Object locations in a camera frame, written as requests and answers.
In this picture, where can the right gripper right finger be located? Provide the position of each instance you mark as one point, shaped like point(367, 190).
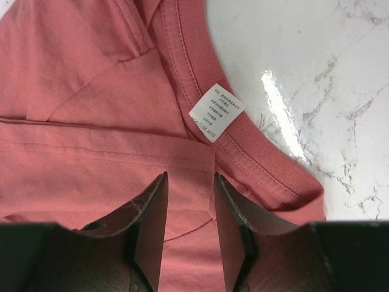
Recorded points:
point(260, 251)

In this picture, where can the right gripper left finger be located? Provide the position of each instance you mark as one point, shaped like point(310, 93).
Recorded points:
point(122, 251)

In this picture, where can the pink t-shirt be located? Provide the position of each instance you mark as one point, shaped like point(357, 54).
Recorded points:
point(95, 103)

